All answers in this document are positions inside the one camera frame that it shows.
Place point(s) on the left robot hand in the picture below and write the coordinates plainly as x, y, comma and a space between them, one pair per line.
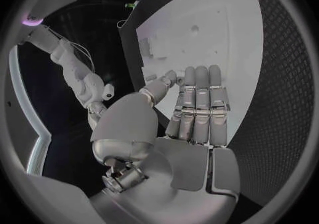
189, 164

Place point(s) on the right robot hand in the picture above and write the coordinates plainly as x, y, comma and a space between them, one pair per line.
96, 111

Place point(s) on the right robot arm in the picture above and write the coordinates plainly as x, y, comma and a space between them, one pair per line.
79, 76

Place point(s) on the grey short cylinder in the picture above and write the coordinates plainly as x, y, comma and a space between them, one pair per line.
151, 77

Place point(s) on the grey peg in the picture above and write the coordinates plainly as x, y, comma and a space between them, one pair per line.
180, 80

